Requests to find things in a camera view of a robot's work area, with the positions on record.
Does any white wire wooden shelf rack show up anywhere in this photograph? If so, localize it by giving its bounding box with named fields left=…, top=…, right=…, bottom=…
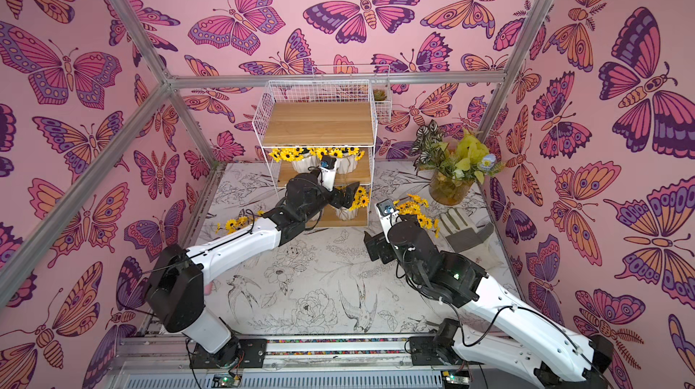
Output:
left=252, top=78, right=378, bottom=196

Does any small white wire basket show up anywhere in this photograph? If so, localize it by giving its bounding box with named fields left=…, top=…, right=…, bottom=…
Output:
left=372, top=83, right=393, bottom=125

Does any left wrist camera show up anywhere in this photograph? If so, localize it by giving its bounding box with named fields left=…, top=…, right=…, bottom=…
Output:
left=320, top=155, right=337, bottom=192

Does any green plant in glass vase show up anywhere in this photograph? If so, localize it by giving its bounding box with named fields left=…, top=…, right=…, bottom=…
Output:
left=409, top=120, right=504, bottom=206

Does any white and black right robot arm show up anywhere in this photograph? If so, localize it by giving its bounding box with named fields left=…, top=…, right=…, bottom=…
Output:
left=364, top=213, right=614, bottom=388

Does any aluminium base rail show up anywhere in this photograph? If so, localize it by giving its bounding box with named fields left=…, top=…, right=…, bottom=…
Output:
left=103, top=334, right=540, bottom=388

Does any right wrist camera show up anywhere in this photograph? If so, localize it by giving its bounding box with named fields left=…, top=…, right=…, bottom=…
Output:
left=376, top=199, right=399, bottom=242

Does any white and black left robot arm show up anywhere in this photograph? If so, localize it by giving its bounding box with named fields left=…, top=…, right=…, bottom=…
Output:
left=145, top=166, right=360, bottom=368

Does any sunflower pot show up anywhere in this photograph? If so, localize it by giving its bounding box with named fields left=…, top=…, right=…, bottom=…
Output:
left=335, top=186, right=370, bottom=222
left=215, top=209, right=264, bottom=235
left=391, top=195, right=441, bottom=238
left=329, top=147, right=365, bottom=175
left=269, top=147, right=319, bottom=173

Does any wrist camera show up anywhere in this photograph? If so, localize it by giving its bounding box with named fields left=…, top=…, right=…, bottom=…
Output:
left=320, top=155, right=337, bottom=192
left=376, top=199, right=399, bottom=242

